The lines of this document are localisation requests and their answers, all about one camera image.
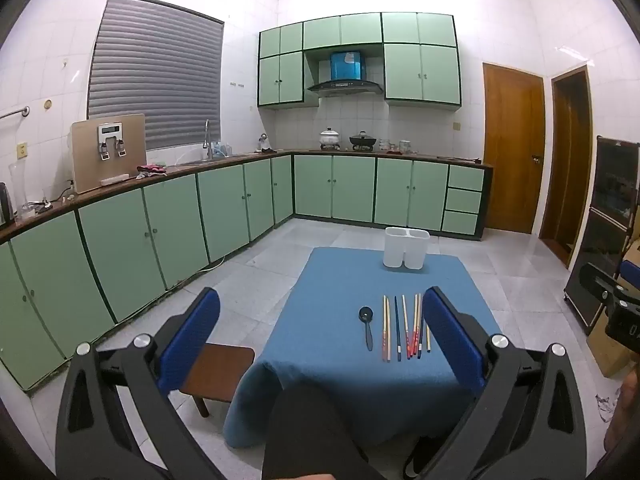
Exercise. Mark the clear glass vase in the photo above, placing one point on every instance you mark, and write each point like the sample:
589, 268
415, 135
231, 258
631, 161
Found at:
20, 190

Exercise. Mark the brown wooden stool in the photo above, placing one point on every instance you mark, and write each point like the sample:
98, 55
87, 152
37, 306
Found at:
220, 370

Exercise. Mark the steel electric kettle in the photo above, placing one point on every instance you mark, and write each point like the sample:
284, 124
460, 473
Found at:
5, 205

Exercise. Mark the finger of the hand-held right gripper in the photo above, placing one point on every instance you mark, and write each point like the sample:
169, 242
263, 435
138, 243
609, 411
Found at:
597, 277

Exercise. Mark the wall socket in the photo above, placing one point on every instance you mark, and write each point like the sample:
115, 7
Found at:
21, 149

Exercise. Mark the wall towel bar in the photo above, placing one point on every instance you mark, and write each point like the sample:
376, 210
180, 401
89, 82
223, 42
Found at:
15, 112

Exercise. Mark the white utensil holder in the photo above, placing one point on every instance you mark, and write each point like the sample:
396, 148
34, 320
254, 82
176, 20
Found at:
406, 247

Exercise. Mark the beige water dispenser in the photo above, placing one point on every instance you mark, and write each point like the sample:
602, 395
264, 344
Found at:
107, 160

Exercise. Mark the brown wooden door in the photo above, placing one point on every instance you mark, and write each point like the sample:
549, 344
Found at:
510, 150

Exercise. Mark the green base kitchen cabinets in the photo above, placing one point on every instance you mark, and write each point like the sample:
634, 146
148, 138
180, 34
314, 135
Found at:
125, 240

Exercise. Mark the white cooking pot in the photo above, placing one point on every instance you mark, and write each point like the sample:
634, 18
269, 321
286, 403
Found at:
330, 138

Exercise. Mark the red cloth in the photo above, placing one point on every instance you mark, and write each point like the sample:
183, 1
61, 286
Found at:
150, 169

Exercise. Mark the person's leg black pants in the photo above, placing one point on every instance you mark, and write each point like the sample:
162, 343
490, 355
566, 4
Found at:
310, 435

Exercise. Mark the glass jars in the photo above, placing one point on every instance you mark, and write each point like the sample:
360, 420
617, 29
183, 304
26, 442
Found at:
397, 146

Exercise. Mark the range hood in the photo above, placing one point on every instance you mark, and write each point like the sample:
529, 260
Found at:
345, 67

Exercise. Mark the black wok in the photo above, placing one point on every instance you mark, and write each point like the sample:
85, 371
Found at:
362, 140

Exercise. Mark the blue cloth-covered table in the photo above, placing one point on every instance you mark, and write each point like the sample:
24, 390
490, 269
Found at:
325, 310

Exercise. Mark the person's right forearm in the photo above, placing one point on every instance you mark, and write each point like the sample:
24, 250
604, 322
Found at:
625, 410

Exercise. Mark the grey window blind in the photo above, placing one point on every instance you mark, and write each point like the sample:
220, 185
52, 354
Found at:
155, 75

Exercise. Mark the plastic bottles by sink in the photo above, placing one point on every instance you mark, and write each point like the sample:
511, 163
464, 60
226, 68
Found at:
222, 150

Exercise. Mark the black glass-front cabinet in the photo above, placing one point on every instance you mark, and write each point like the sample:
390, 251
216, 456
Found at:
605, 200

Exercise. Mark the wooden doorway frame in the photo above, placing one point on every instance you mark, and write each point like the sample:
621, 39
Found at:
550, 185

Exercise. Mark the black spoon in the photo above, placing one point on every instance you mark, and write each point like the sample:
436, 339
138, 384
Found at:
365, 313

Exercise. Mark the cardboard box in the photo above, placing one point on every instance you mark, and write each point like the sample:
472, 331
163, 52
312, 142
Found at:
607, 355

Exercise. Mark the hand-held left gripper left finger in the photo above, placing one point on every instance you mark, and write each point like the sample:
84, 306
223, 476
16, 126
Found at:
190, 340

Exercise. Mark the small silver kettle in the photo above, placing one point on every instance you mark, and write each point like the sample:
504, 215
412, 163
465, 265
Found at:
264, 144

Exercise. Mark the steel sink faucet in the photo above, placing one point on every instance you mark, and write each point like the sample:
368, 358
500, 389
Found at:
207, 135

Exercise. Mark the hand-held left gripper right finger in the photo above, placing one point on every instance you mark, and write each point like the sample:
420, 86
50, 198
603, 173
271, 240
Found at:
450, 340

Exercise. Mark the green wall kitchen cabinets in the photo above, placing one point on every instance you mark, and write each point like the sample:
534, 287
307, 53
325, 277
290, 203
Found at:
420, 70

